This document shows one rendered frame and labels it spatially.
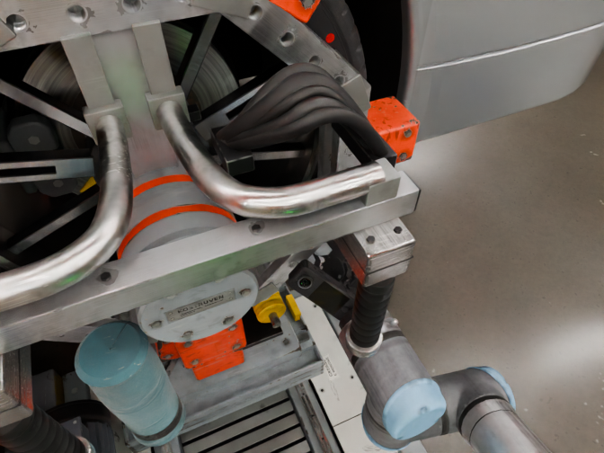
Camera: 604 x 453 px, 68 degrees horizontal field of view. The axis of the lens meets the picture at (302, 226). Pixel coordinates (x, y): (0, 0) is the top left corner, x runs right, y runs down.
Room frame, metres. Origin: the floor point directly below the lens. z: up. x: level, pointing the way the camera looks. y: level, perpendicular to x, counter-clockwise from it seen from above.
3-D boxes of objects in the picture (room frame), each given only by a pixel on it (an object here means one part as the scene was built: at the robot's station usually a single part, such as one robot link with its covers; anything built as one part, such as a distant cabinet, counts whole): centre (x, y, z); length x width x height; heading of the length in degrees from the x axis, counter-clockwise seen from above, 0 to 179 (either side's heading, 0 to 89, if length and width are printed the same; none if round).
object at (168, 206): (0.34, 0.15, 0.85); 0.21 x 0.14 x 0.14; 24
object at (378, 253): (0.29, -0.06, 0.93); 0.09 x 0.05 x 0.05; 24
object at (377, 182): (0.33, 0.03, 1.03); 0.19 x 0.18 x 0.11; 24
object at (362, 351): (0.26, -0.08, 0.83); 0.04 x 0.04 x 0.16
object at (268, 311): (0.55, 0.10, 0.51); 0.29 x 0.06 x 0.06; 24
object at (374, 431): (0.25, -0.16, 0.51); 0.12 x 0.09 x 0.12; 101
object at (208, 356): (0.44, 0.19, 0.48); 0.16 x 0.12 x 0.17; 24
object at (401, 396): (0.26, -0.14, 0.62); 0.12 x 0.09 x 0.10; 24
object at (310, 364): (0.56, 0.24, 0.13); 0.50 x 0.36 x 0.10; 114
